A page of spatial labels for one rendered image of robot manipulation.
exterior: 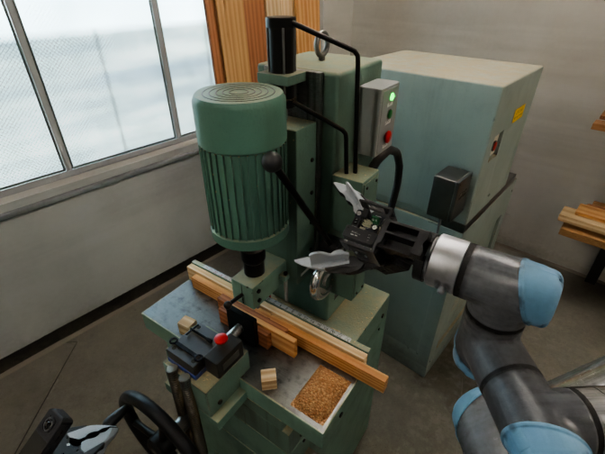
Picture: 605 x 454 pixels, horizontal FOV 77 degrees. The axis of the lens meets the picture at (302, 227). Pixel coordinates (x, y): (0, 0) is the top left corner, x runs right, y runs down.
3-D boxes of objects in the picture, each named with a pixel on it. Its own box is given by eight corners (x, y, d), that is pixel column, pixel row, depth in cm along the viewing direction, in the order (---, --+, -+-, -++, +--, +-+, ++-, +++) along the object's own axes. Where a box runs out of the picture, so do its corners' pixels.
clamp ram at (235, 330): (212, 347, 96) (207, 322, 91) (232, 328, 101) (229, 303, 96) (239, 364, 91) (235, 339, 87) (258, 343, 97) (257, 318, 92)
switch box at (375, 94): (352, 152, 94) (357, 86, 86) (370, 140, 101) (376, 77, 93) (375, 158, 91) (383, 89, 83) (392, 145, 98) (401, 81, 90)
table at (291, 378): (114, 349, 103) (108, 334, 100) (199, 286, 124) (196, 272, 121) (297, 492, 74) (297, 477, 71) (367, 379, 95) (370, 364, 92)
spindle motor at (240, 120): (195, 236, 86) (169, 95, 69) (248, 204, 98) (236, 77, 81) (255, 263, 77) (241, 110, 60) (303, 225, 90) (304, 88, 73)
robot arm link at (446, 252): (471, 253, 55) (450, 304, 53) (439, 243, 57) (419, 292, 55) (473, 233, 49) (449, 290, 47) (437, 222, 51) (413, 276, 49)
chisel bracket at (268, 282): (233, 304, 97) (230, 277, 93) (267, 274, 107) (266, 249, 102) (256, 315, 94) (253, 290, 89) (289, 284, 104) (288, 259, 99)
